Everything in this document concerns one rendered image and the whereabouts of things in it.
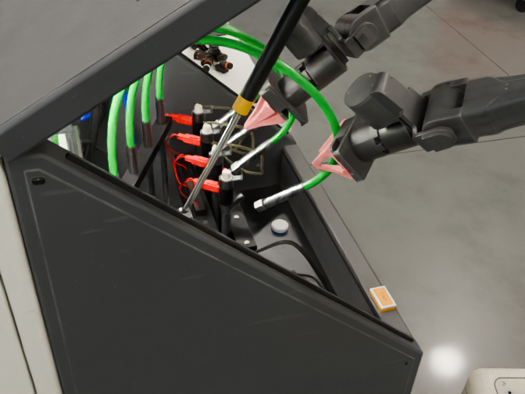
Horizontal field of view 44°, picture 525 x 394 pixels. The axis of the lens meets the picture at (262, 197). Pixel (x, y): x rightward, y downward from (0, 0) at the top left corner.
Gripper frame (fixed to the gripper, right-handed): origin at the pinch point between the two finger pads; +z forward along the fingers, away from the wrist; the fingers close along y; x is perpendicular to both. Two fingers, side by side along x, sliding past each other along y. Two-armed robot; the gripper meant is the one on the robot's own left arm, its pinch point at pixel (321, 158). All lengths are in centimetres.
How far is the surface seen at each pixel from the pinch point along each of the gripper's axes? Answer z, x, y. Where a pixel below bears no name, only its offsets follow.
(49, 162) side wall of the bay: -10, -33, 37
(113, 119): 17.9, -26.6, 11.4
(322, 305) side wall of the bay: -4.1, 9.7, 22.7
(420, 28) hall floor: 174, 114, -311
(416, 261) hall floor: 94, 114, -87
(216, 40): -2.8, -26.0, 2.4
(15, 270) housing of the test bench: 2, -26, 45
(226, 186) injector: 20.6, -3.2, 3.2
